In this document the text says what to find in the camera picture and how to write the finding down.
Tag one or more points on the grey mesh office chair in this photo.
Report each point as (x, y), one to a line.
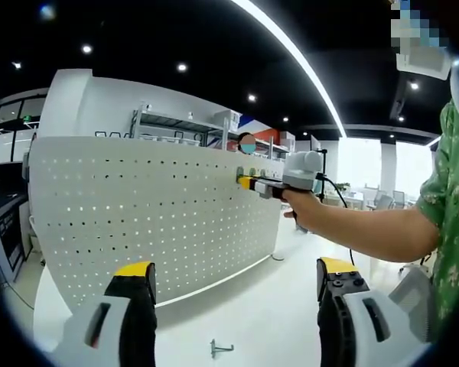
(413, 302)

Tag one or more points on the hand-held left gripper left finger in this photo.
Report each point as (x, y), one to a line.
(134, 317)

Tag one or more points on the grey metal hook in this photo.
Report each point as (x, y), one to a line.
(215, 348)

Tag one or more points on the grey metal storage shelf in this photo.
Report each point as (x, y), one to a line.
(168, 124)

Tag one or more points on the person's green floral shirt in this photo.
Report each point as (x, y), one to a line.
(455, 214)

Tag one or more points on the grey machine cabinet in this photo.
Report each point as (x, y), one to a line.
(5, 229)

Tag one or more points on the white perforated mounting plate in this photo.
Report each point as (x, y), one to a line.
(145, 221)

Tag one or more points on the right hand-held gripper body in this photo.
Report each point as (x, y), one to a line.
(304, 170)

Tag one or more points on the person's right hand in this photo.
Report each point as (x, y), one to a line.
(306, 210)

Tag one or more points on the white ceiling air vent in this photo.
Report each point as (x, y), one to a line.
(428, 69)

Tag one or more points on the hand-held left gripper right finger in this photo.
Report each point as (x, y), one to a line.
(336, 317)

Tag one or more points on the long ceiling light strip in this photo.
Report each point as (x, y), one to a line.
(302, 57)

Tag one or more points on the monitor on black stand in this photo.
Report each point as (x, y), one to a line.
(315, 142)

